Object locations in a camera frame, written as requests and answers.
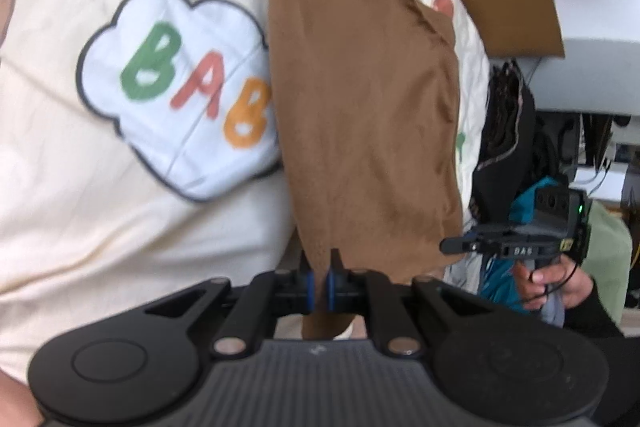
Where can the light green cloth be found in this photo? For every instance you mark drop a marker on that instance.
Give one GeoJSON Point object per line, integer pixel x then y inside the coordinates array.
{"type": "Point", "coordinates": [610, 257]}

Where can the cream bear print blanket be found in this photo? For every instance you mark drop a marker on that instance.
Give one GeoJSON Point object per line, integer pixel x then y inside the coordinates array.
{"type": "Point", "coordinates": [75, 207]}

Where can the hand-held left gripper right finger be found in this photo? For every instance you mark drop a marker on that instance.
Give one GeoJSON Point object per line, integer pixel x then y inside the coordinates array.
{"type": "Point", "coordinates": [330, 292]}

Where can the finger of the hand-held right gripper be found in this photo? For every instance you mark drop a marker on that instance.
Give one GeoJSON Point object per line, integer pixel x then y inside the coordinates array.
{"type": "Point", "coordinates": [460, 245]}

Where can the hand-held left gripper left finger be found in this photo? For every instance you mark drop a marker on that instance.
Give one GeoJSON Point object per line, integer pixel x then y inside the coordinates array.
{"type": "Point", "coordinates": [310, 292]}

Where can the brown printed t-shirt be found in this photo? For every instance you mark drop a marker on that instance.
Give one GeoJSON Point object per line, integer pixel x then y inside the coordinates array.
{"type": "Point", "coordinates": [360, 107]}

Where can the person's right forearm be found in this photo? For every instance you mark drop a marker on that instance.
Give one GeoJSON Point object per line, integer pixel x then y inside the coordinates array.
{"type": "Point", "coordinates": [595, 312]}

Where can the person's right hand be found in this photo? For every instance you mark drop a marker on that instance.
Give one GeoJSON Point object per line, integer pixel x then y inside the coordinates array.
{"type": "Point", "coordinates": [555, 282]}

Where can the black clothes pile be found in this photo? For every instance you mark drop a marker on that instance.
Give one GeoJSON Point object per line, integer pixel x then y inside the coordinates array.
{"type": "Point", "coordinates": [505, 132]}

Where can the white desk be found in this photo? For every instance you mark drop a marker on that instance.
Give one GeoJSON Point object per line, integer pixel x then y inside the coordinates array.
{"type": "Point", "coordinates": [590, 57]}

